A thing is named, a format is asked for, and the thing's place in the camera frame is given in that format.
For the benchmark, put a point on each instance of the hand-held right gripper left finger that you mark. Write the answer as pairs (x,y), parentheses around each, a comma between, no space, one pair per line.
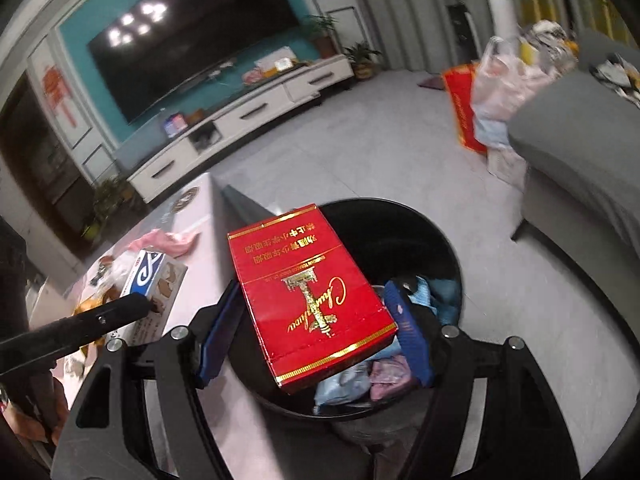
(220,335)

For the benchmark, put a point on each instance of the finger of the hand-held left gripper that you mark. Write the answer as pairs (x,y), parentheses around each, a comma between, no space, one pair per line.
(100,321)

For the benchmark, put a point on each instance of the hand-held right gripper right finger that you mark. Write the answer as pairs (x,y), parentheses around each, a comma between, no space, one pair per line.
(407,335)

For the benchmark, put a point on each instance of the small pink wrapper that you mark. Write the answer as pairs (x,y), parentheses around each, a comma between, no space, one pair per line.
(391,375)

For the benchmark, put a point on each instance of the blue face mask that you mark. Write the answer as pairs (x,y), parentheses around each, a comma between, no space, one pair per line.
(436,296)

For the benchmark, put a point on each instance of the white plastic bag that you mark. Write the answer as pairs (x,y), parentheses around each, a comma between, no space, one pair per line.
(111,272)

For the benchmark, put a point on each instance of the blue white biscuit box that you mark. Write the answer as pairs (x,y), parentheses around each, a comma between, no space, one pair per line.
(150,270)

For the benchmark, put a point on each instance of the clear blue plastic bag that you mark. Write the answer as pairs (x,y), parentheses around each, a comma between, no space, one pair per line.
(340,385)

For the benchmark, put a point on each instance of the red gold carton box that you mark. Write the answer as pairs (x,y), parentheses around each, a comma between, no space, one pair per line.
(300,285)

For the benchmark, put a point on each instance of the black round bin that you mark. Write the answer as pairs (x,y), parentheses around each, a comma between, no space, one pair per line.
(425,240)

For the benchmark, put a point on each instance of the pink plastic bag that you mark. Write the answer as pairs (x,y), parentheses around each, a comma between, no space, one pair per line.
(170,242)

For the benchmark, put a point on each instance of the person's left hand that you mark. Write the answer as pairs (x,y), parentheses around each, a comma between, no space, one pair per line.
(22,415)

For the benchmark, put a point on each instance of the yellow snack bag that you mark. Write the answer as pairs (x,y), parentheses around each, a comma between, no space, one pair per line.
(95,304)

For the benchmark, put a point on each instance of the potted plants on black stand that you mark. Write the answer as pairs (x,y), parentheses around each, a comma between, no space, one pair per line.
(107,205)

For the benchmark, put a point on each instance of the red hanging knot ornament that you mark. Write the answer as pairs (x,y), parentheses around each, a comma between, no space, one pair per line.
(57,95)

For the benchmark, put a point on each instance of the white paper bag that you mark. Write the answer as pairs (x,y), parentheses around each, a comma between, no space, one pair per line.
(506,165)

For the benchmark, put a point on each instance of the blue red small boxes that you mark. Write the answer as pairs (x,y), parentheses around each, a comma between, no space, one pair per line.
(175,125)

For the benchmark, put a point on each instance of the brown small box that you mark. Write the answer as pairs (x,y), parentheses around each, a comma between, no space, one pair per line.
(196,116)

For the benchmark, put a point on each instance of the white television cabinet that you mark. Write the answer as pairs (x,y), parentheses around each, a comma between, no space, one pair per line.
(250,110)

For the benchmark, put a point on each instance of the red paper bag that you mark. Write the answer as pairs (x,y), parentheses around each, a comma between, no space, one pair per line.
(462,110)

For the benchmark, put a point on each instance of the grey sofa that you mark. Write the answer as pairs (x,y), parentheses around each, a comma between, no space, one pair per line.
(575,160)

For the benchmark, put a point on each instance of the dark door mat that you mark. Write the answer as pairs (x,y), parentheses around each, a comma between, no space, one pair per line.
(431,83)

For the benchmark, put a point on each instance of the full translucent plastic bag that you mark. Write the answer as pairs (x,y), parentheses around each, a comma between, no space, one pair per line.
(500,90)

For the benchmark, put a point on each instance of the pink flat box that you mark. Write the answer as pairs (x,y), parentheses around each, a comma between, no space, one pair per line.
(251,75)

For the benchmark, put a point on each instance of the small potted plant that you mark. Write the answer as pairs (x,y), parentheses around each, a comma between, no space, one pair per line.
(362,62)

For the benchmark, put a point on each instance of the large black television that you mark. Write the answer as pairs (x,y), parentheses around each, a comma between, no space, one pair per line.
(200,35)

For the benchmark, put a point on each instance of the black upright vacuum cleaner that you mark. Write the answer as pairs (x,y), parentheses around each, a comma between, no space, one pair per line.
(461,35)

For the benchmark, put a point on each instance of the tall potted plant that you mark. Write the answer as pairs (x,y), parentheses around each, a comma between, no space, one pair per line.
(322,37)

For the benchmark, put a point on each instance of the pile of patterned clothes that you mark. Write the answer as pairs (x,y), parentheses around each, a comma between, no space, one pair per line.
(547,40)

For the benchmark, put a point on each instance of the black white clothing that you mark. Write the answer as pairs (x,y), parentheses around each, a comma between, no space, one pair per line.
(617,80)

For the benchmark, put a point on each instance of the white board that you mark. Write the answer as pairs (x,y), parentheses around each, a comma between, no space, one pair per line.
(501,17)

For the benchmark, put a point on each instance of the grey curtain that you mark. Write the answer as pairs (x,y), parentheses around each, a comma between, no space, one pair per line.
(410,0)

